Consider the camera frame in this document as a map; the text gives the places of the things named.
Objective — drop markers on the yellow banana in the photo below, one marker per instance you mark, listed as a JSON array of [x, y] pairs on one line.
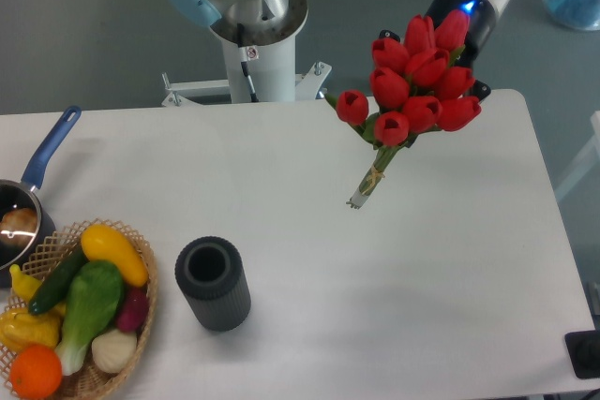
[[24, 286]]

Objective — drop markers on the dark grey ribbed vase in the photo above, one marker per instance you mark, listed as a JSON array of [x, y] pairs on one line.
[[210, 273]]

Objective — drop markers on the red tulip bouquet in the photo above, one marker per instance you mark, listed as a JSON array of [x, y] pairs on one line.
[[418, 88]]

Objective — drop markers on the yellow bell pepper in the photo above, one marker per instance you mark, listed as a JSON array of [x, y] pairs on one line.
[[20, 329]]

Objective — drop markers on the brown bread roll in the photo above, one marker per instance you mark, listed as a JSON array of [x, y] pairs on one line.
[[19, 227]]

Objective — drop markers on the blue handled saucepan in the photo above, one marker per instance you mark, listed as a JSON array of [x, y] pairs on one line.
[[24, 193]]

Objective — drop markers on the yellow squash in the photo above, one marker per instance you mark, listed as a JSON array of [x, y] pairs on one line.
[[102, 242]]

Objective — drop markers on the white garlic bulb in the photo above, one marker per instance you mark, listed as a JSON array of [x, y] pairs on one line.
[[112, 350]]

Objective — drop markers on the white frame at right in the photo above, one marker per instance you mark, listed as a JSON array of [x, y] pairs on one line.
[[582, 163]]

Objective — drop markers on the orange fruit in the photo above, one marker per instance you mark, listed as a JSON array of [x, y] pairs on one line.
[[36, 372]]

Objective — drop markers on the green bok choy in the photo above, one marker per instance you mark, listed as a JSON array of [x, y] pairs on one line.
[[92, 301]]

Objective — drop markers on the black device at edge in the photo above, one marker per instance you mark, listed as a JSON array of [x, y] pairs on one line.
[[583, 351]]

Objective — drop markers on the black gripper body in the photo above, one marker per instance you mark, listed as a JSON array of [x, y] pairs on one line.
[[482, 22]]

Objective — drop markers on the green cucumber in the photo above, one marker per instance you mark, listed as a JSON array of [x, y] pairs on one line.
[[54, 288]]

